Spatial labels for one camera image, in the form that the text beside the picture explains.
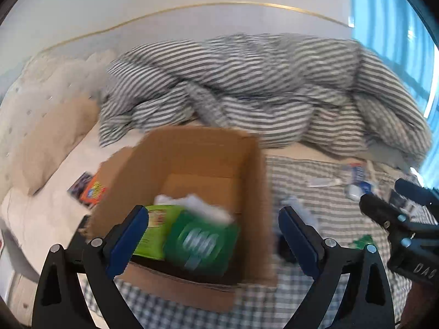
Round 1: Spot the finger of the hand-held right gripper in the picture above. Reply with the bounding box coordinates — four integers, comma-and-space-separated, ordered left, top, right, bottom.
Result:
394, 178, 439, 210
358, 194, 410, 232

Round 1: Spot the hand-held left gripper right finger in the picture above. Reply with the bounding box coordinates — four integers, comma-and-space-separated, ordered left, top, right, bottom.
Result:
278, 206, 395, 329

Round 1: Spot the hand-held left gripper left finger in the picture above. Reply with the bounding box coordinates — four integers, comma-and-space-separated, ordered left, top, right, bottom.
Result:
32, 205, 149, 329

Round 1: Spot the white toothpaste tube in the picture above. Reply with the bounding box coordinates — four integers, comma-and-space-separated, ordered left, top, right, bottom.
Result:
306, 177, 344, 189

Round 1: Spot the brown cardboard box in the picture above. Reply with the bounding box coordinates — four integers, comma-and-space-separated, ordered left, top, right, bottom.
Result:
86, 125, 279, 313

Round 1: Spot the person's right forearm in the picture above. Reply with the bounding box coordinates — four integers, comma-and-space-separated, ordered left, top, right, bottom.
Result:
399, 281, 439, 329

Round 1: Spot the small white blue case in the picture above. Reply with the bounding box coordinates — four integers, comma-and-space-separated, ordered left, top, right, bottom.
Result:
346, 182, 376, 201

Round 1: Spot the white fluffy item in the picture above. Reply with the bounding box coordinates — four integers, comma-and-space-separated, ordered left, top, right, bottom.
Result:
280, 195, 320, 231

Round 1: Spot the green patterned item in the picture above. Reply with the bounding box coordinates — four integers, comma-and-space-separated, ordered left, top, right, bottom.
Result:
349, 234, 375, 251

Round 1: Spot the grey checked bed sheet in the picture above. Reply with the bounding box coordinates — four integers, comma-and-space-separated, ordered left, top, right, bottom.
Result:
80, 156, 439, 329

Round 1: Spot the orange snack packet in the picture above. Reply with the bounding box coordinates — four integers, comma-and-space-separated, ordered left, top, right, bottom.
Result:
80, 177, 108, 209

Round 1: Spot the dark blue card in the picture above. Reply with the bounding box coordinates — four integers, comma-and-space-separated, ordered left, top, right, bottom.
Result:
67, 173, 94, 197

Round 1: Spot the green tissue pack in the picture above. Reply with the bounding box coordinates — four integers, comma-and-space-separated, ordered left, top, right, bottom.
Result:
164, 210, 241, 276

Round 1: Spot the beige pillow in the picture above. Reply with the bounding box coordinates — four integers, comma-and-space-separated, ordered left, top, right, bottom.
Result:
16, 96, 101, 197

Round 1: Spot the blue window curtain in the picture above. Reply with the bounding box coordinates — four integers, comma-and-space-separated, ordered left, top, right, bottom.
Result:
349, 0, 439, 187

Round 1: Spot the grey striped duvet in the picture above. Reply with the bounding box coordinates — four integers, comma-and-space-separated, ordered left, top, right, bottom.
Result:
99, 33, 433, 169

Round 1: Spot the cream tufted headboard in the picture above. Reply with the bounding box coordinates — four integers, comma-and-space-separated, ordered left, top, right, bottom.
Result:
0, 51, 119, 192

